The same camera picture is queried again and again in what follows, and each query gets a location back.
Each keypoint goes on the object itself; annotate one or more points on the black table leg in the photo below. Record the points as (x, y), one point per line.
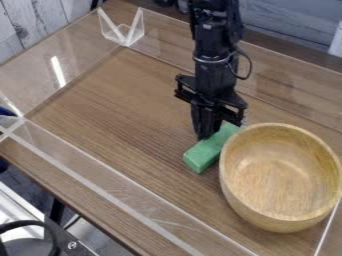
(57, 211)

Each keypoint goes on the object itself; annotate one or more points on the clear acrylic corner bracket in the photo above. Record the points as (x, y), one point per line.
(124, 34)

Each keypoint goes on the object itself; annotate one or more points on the clear acrylic front wall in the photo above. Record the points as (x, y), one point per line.
(118, 146)

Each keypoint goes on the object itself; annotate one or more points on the blue object at left edge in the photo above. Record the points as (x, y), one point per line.
(6, 112)

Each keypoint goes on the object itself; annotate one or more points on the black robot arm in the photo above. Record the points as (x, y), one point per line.
(217, 30)

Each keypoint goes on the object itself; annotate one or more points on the green rectangular block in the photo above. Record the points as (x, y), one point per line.
(203, 155)

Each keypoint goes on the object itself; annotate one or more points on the black metal mount plate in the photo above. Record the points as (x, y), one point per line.
(70, 245)

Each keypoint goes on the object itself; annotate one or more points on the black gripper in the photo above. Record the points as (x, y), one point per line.
(209, 91)

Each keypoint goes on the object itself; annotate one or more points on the brown wooden bowl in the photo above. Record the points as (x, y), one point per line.
(281, 177)

